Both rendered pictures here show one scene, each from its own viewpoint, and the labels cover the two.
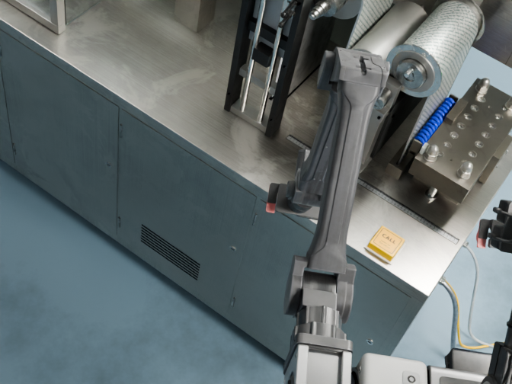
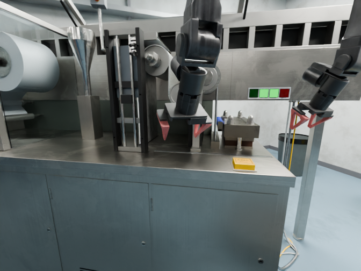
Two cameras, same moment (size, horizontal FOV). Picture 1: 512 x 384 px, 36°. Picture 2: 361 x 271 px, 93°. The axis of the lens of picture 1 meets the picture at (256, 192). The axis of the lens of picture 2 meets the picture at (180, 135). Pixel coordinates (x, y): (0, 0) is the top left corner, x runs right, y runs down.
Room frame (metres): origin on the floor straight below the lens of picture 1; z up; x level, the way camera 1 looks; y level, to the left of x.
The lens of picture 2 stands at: (0.67, 0.02, 1.15)
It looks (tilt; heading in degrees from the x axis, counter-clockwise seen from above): 12 degrees down; 346
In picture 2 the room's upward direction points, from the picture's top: straight up
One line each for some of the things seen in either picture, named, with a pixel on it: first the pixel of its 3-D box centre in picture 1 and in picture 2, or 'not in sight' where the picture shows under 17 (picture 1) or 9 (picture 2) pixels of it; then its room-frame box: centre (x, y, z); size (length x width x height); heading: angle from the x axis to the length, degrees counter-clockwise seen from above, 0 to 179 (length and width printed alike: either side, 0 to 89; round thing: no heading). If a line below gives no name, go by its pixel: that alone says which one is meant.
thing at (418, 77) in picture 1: (411, 73); (204, 77); (1.47, -0.30, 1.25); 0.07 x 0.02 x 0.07; 66
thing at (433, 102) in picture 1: (437, 96); (216, 105); (1.57, -0.40, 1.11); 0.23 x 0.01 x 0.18; 156
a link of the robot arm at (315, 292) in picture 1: (314, 302); not in sight; (0.68, -0.14, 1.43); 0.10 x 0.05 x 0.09; 5
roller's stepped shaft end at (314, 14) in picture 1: (318, 11); (149, 57); (1.51, -0.04, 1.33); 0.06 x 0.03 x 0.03; 156
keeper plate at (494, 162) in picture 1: (496, 159); not in sight; (1.54, -0.62, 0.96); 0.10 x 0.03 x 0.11; 156
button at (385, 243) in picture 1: (385, 243); (243, 163); (1.21, -0.35, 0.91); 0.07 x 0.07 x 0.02; 66
